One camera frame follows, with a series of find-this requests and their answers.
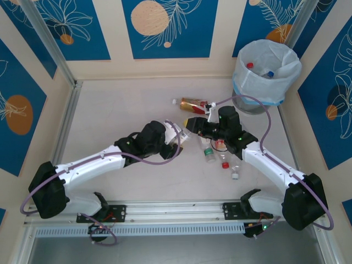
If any crushed gold red bottle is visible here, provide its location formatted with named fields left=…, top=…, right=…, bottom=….
left=172, top=97, right=210, bottom=116

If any red cap red label bottle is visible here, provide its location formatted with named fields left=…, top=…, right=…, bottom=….
left=214, top=139, right=230, bottom=169

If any green cap white label bottle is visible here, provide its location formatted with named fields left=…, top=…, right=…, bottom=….
left=199, top=137, right=217, bottom=164

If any clear white cap bottle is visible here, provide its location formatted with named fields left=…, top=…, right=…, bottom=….
left=227, top=153, right=243, bottom=181

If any grey round bin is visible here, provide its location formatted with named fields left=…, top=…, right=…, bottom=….
left=232, top=87, right=284, bottom=115

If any trash bin with white bag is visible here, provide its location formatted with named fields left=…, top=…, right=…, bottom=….
left=232, top=38, right=303, bottom=107

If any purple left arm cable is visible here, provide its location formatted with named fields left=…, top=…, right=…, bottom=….
left=20, top=120, right=184, bottom=246

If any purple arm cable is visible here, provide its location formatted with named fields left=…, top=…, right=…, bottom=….
left=214, top=95, right=335, bottom=240
left=20, top=120, right=184, bottom=246

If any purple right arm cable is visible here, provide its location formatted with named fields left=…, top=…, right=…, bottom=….
left=214, top=95, right=335, bottom=240

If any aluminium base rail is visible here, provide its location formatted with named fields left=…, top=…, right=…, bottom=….
left=24, top=199, right=284, bottom=225

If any grey slotted cable duct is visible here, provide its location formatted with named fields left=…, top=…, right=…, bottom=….
left=35, top=222, right=247, bottom=238

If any grey metal base plate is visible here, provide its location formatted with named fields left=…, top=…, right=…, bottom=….
left=27, top=236, right=325, bottom=264

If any aluminium frame post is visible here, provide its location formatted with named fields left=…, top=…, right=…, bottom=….
left=284, top=0, right=316, bottom=50
left=19, top=0, right=83, bottom=88

